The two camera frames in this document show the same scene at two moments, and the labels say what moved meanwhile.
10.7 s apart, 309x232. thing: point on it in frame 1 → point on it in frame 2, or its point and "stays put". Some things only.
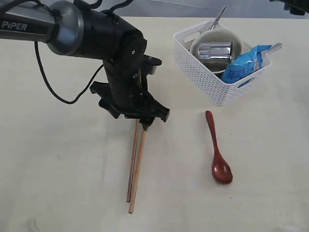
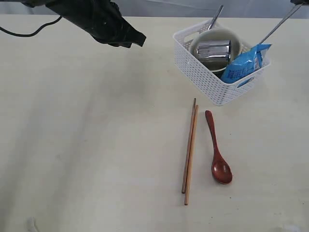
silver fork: [274, 47] → [288, 17]
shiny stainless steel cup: [216, 50] stays put
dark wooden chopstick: [131, 178] → [189, 147]
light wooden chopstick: [137, 174] → [190, 167]
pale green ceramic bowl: [215, 49] stays put
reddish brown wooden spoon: [221, 169] stays put
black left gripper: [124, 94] → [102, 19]
